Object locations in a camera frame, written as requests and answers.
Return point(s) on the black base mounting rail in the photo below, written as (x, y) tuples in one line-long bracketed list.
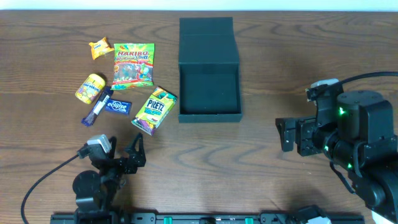
[(264, 218)]

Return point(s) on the black gift box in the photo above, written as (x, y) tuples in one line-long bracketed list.
[(209, 66)]

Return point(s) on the yellow green Pretz box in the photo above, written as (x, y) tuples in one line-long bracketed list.
[(154, 110)]

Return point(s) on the blue Eclipse mints tin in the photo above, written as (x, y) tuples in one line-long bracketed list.
[(119, 107)]

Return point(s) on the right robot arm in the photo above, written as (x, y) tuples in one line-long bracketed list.
[(354, 130)]

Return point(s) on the green Haribo gummy bag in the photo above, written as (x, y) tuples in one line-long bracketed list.
[(133, 65)]

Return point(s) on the yellow Mentos gum bottle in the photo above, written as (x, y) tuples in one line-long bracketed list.
[(90, 88)]

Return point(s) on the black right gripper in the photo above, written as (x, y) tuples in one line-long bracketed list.
[(305, 137)]

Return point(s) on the dark blue snack bar wrapper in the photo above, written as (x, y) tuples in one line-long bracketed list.
[(100, 104)]

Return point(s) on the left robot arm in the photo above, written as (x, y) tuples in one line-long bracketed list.
[(96, 190)]

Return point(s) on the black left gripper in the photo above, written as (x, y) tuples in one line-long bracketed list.
[(123, 163)]

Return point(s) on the small orange candy packet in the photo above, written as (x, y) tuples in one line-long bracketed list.
[(99, 48)]

